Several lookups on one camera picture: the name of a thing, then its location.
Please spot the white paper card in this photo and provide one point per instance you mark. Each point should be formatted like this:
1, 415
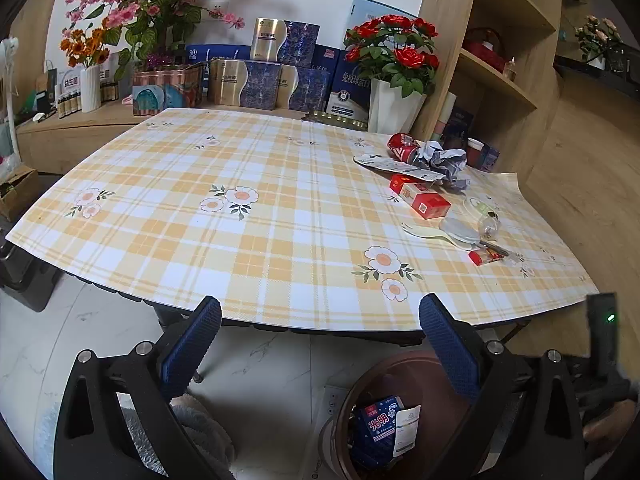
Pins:
406, 430

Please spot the white faceted flower pot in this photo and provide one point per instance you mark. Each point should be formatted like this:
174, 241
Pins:
395, 107

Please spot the clear plastic wrapper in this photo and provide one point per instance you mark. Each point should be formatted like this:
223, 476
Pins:
481, 212

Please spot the red cigarette pack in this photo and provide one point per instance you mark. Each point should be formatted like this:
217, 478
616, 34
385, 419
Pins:
420, 197

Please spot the grey fluffy cloth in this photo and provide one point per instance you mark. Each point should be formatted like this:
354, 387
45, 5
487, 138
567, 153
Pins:
205, 435

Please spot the brown plastic bin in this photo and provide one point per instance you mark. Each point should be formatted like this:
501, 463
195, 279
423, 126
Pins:
440, 390

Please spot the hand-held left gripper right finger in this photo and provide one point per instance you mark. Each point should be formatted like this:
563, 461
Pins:
450, 347

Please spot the white labelled box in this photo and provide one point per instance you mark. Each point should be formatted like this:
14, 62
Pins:
69, 82

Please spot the white ribbed vase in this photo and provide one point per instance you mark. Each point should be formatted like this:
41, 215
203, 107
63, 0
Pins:
90, 89

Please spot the cream plastic spoon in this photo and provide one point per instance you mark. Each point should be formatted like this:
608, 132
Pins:
425, 232

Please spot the gold and blue gift box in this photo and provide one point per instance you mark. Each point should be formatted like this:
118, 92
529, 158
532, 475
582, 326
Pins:
305, 89
282, 40
242, 84

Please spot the small blue purple box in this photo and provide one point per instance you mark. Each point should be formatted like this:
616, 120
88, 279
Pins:
491, 157

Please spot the grey floor mat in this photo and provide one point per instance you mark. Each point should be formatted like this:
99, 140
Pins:
142, 440

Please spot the striped patterned planter tin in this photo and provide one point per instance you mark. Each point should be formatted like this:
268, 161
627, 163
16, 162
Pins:
167, 92

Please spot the orange artificial flowers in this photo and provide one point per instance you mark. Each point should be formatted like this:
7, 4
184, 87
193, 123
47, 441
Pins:
87, 45

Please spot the cardboard box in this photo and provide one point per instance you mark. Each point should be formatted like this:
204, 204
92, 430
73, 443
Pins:
17, 195

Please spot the person's right hand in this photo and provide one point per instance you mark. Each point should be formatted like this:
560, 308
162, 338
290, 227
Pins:
617, 430

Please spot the crushed red soda can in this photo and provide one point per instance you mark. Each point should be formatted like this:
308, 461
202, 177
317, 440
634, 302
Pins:
402, 146

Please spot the large light blue box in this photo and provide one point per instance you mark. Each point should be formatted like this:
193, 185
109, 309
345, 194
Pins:
367, 12

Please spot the stack of pastel paper cups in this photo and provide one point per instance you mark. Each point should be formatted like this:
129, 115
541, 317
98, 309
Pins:
444, 117

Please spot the small red clear pack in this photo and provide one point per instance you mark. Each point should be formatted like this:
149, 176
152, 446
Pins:
482, 256

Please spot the row of small brown bottles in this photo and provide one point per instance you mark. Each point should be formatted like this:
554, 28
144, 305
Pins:
69, 105

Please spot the red artificial rose plant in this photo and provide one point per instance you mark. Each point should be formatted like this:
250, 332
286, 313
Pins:
395, 50

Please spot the cream round lid green label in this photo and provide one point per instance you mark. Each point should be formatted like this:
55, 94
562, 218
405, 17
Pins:
459, 232

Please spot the blue printed wrapper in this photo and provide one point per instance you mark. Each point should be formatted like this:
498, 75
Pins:
395, 165

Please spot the blue box white badge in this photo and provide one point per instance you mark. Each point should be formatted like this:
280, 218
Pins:
347, 92

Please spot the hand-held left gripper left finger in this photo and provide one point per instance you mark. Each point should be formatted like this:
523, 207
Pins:
192, 345

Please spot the red paper cup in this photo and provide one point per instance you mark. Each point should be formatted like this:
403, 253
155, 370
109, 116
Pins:
475, 152

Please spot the silver foil bag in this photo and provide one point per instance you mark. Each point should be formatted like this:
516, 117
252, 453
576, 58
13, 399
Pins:
442, 160

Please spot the black counter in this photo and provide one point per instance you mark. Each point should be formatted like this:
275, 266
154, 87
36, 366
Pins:
590, 75

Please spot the gold scalloped tray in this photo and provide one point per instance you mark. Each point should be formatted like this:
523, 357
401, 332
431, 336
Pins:
335, 119

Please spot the flat blue box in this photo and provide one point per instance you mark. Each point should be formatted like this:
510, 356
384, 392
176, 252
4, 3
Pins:
215, 52

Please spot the potted pink rose plant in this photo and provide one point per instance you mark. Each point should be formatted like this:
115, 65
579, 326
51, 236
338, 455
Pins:
597, 40

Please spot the dark blue box red label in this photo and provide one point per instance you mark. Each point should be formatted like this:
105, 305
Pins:
330, 56

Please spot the wooden shelf unit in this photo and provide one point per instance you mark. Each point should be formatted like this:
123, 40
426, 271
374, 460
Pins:
520, 80

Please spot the blue printed carton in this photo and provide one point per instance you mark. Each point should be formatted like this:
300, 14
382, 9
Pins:
377, 427

